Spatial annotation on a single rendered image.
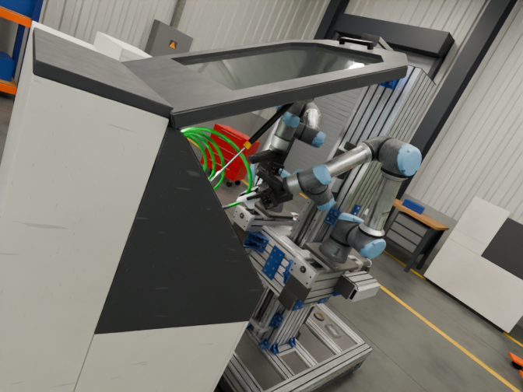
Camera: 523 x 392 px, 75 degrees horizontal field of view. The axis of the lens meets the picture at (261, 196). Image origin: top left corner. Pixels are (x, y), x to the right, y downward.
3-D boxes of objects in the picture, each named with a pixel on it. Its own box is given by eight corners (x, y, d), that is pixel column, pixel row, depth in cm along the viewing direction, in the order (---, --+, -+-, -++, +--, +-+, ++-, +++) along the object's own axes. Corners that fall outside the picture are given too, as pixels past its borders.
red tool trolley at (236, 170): (196, 169, 579) (214, 123, 556) (209, 169, 622) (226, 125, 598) (229, 189, 561) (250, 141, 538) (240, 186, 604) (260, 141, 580)
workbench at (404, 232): (333, 222, 647) (359, 173, 619) (351, 222, 698) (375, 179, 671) (407, 274, 547) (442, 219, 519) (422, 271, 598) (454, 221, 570)
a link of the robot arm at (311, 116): (316, 124, 197) (317, 155, 154) (299, 116, 196) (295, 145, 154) (326, 106, 191) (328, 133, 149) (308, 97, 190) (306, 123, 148)
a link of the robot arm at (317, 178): (334, 188, 122) (327, 172, 117) (305, 197, 125) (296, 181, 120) (331, 174, 128) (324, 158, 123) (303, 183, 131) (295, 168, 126)
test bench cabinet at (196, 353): (182, 454, 156) (249, 322, 135) (33, 505, 120) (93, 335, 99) (145, 337, 208) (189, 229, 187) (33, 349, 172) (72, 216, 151)
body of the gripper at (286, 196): (264, 211, 129) (293, 201, 125) (254, 192, 126) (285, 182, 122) (266, 201, 136) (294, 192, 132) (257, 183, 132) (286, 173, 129)
